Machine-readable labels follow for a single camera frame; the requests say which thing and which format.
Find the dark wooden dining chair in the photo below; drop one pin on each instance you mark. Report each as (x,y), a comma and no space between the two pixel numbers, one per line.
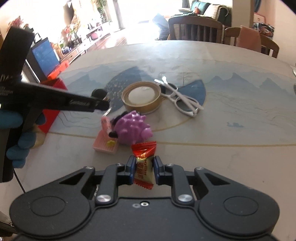
(195,28)

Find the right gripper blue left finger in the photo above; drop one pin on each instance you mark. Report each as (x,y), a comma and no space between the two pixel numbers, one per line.
(126,172)

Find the purple spiky toy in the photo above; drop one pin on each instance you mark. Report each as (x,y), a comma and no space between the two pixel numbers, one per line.
(130,128)

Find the blue screen cabinet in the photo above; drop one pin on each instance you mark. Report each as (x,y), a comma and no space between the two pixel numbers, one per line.
(42,59)

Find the red candy wrapper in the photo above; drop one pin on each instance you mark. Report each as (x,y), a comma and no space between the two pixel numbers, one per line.
(144,154)

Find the pink tube candy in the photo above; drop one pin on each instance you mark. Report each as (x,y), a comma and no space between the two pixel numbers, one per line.
(106,126)

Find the white sunglasses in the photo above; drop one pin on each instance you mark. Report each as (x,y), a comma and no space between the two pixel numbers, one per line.
(179,97)

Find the teal sofa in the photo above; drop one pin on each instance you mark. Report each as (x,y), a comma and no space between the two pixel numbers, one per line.
(217,11)

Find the gold round tin lid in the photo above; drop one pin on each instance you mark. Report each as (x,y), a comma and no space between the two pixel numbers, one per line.
(143,97)

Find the wooden chair with pink cloth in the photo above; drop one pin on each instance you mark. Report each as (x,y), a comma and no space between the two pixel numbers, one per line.
(250,39)

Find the blue mountain table mat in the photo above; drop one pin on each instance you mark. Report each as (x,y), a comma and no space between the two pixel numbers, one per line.
(242,105)

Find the orange gift box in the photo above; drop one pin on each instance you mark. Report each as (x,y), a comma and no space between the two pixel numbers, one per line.
(58,70)

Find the pink flat box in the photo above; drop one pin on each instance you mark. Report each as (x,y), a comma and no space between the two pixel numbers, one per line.
(105,144)

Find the blue gloved hand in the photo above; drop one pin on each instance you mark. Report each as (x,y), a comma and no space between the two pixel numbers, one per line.
(26,140)

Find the white tv console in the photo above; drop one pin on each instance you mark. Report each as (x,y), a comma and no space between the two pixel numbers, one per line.
(91,38)

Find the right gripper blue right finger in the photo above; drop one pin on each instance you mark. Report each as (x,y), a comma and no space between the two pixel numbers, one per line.
(162,173)

